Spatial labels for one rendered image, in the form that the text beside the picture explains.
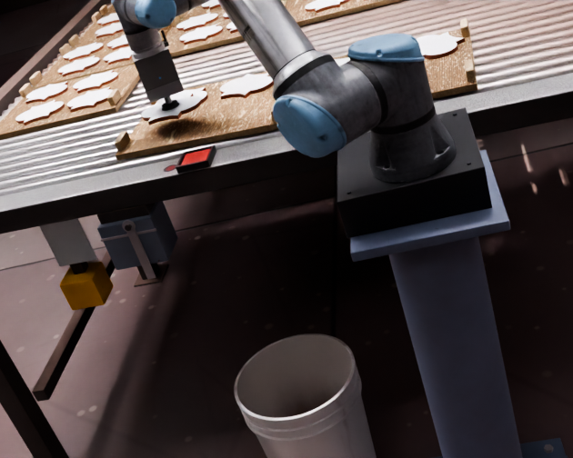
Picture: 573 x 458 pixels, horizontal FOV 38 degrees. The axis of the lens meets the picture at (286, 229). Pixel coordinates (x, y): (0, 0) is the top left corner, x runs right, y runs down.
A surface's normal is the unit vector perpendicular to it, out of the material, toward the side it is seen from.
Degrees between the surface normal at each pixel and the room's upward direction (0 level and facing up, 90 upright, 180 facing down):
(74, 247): 90
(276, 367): 87
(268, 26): 55
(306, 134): 97
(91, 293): 90
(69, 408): 0
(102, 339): 0
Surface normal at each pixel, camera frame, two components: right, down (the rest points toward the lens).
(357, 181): -0.30, -0.83
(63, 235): -0.11, 0.53
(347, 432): 0.65, 0.26
